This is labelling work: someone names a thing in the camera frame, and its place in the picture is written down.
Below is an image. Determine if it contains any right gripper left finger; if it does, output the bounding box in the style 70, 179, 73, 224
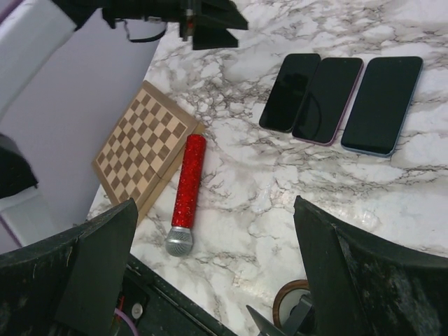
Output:
1, 199, 138, 335

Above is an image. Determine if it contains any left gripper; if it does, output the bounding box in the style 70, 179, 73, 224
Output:
101, 0, 249, 50

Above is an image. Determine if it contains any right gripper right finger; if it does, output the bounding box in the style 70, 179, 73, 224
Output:
293, 197, 447, 335

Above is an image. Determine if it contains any black phone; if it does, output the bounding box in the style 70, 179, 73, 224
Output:
259, 53, 321, 133

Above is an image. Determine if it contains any purple-edged phone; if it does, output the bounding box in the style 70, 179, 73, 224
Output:
292, 57, 364, 146

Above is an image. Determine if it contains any blue-edged phone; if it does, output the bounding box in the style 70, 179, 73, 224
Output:
341, 56, 424, 158

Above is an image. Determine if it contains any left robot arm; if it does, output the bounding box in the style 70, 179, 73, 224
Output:
1, 1, 249, 252

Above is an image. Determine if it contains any round stand front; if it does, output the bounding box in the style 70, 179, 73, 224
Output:
244, 279, 319, 336

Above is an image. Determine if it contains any red glitter microphone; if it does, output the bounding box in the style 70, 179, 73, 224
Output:
165, 134, 207, 257

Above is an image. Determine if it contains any wooden chessboard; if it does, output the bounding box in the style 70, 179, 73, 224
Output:
92, 80, 205, 221

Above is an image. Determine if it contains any black base frame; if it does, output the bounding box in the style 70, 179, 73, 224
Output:
117, 255, 234, 336

